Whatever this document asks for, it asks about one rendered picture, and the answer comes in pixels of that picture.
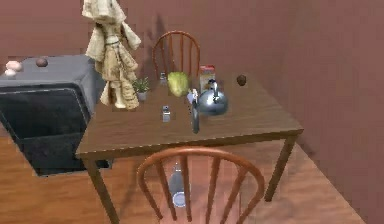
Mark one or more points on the brown wooden dining table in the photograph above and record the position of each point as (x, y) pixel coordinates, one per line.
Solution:
(140, 130)

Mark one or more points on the silver metal kettle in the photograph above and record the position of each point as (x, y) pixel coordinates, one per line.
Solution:
(213, 101)

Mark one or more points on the small silver salt shaker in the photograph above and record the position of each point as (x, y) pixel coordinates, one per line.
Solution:
(166, 114)

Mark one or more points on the red and cream box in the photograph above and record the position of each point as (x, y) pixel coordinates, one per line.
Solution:
(206, 75)

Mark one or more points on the small silver pepper shaker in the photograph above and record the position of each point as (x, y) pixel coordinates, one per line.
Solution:
(163, 78)

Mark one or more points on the orange wooden spindle chair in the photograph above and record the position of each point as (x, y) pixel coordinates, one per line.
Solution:
(160, 41)
(186, 157)

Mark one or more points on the small green potted plant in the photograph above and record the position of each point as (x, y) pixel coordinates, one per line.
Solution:
(141, 87)

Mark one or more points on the brown round potato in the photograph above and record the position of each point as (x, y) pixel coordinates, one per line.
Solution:
(41, 62)
(241, 80)

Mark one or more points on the clear glass bottle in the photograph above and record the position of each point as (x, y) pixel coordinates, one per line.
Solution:
(177, 186)

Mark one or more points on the beige stone statue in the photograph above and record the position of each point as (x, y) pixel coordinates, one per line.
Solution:
(116, 63)

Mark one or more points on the pale pink egg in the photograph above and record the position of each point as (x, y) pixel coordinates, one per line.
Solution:
(14, 65)
(10, 72)

